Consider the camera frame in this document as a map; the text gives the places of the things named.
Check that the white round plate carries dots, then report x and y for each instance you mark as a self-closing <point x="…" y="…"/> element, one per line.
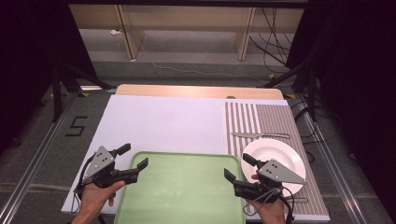
<point x="280" y="152"/>

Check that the light wooden shelf unit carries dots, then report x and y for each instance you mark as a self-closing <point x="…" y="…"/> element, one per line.
<point x="186" y="18"/>

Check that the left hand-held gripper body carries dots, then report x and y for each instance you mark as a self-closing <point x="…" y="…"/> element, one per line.
<point x="101" y="161"/>

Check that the person's left hand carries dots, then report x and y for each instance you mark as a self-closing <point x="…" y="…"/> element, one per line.
<point x="93" y="196"/>

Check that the silver table knife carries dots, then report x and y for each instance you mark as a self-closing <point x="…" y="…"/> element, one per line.
<point x="261" y="135"/>

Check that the black curtain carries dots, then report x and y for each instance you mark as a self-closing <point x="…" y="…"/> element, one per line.
<point x="28" y="62"/>
<point x="358" y="77"/>

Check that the person's right hand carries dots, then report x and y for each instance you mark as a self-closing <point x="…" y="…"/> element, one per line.
<point x="272" y="213"/>

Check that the grey striped placemat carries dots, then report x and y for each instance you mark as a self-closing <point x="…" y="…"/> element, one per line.
<point x="277" y="121"/>

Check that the aluminium floor rail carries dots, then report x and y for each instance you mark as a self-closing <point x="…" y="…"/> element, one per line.
<point x="330" y="165"/>
<point x="34" y="161"/>

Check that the green plastic tray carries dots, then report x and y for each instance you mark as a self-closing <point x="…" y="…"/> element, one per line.
<point x="180" y="189"/>

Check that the white table cover sheet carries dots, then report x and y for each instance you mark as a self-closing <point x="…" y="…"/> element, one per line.
<point x="162" y="124"/>

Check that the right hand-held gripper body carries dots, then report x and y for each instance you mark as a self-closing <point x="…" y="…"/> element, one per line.
<point x="275" y="174"/>

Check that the black metal stand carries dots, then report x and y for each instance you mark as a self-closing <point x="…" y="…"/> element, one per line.
<point x="56" y="93"/>
<point x="311" y="90"/>

